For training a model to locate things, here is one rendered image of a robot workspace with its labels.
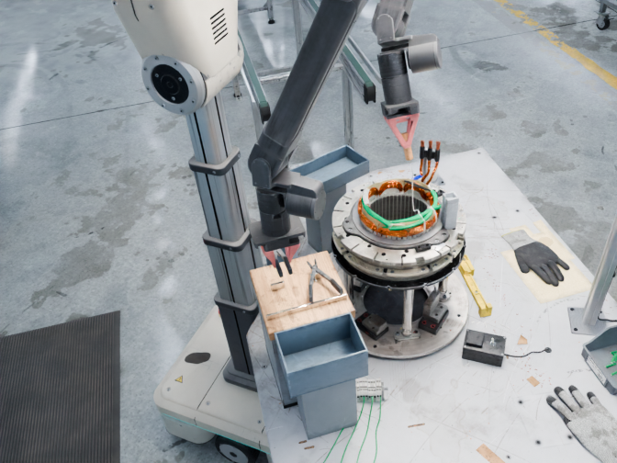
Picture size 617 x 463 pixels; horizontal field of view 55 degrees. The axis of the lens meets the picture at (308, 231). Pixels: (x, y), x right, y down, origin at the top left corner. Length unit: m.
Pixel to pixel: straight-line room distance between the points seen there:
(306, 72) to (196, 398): 1.47
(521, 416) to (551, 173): 2.25
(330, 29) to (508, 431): 0.97
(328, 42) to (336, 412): 0.81
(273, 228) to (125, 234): 2.26
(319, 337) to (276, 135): 0.49
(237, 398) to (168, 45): 1.27
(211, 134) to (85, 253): 1.91
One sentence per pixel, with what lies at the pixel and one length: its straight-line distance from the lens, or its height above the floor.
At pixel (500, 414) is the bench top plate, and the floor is 0.78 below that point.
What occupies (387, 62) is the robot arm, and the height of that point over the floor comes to 1.48.
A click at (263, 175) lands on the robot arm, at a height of 1.42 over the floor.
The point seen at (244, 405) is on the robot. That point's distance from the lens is 2.14.
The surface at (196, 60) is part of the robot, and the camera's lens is 1.34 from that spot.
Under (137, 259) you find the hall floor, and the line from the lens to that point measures 3.16.
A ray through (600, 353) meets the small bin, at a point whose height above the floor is 0.78.
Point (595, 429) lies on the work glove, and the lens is 1.51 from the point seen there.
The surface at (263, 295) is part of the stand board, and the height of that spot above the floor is 1.06.
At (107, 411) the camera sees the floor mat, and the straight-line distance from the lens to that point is 2.59.
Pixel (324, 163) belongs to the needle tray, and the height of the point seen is 1.03.
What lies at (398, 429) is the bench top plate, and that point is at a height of 0.78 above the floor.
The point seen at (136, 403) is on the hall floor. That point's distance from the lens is 2.58.
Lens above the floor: 2.03
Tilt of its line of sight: 41 degrees down
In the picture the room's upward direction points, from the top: 6 degrees counter-clockwise
